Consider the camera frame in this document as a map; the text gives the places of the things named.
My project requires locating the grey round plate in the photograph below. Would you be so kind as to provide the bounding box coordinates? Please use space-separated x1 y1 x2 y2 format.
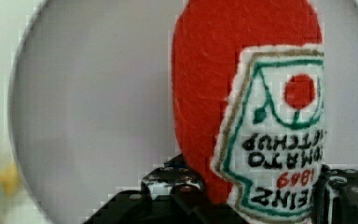
8 0 358 224

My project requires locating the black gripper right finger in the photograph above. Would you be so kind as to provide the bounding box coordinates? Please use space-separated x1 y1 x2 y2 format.
311 165 358 224

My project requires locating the red plush ketchup bottle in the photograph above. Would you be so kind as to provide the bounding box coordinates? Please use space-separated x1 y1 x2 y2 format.
172 0 325 224

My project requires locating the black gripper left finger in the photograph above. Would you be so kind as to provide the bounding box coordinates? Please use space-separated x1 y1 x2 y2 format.
84 155 248 224

